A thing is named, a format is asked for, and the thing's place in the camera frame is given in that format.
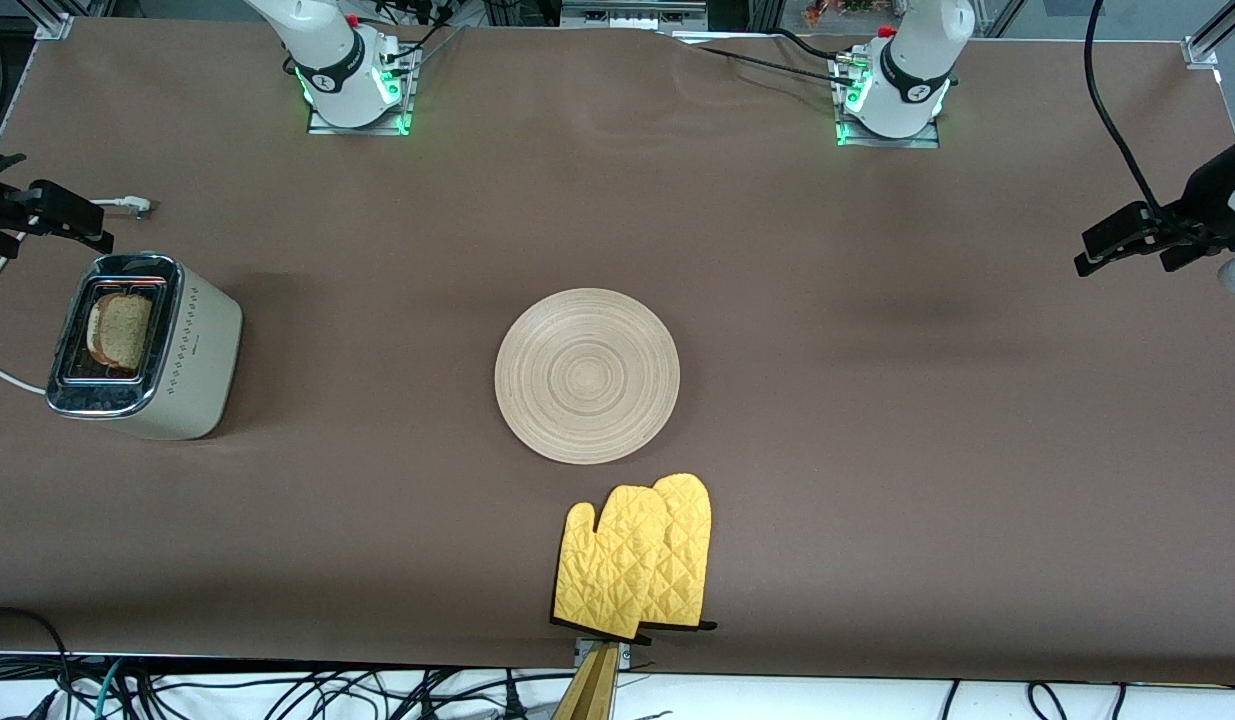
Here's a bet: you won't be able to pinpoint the small metal bracket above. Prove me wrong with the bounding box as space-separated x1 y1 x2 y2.
574 638 633 673

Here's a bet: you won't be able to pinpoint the yellow quilted oven mitt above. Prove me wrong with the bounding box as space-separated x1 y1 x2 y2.
642 473 718 633
552 485 670 642

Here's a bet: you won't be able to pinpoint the wooden stick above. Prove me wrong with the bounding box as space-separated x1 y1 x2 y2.
552 645 623 720

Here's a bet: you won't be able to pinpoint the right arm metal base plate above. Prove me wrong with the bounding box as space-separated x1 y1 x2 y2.
307 40 418 136

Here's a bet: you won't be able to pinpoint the black right base cables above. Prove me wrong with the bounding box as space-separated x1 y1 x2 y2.
377 0 468 66

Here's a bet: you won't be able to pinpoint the cream and chrome toaster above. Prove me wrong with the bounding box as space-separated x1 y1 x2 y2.
45 252 244 442

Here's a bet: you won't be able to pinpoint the round wooden plate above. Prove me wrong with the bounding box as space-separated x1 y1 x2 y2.
494 288 681 465

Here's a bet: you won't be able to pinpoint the orange plastic item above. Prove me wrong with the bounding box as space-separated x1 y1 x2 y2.
802 0 878 26

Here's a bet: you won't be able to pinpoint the grey power strip box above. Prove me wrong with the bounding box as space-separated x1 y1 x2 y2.
560 0 710 31

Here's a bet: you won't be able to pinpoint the white toaster power cord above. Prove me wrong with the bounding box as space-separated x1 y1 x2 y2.
0 196 153 394

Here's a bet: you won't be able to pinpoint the teal cable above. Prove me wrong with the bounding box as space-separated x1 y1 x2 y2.
95 658 128 720

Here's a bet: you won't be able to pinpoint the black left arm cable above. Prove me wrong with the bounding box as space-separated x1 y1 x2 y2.
1084 0 1168 213

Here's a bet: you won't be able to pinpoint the aluminium frame profile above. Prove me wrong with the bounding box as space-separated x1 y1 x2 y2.
1182 0 1235 69
32 0 113 41

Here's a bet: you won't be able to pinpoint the long black base cable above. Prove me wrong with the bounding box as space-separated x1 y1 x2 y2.
677 42 863 89

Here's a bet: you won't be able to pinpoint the black cable tangle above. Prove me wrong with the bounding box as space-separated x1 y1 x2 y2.
0 605 578 720

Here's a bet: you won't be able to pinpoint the brown table cover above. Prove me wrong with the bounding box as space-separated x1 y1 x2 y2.
0 18 1235 686

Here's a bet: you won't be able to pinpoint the brown bread slice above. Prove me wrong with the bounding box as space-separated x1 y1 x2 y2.
85 291 155 373

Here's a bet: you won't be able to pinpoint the short black base cable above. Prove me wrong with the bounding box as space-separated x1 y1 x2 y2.
772 28 840 61

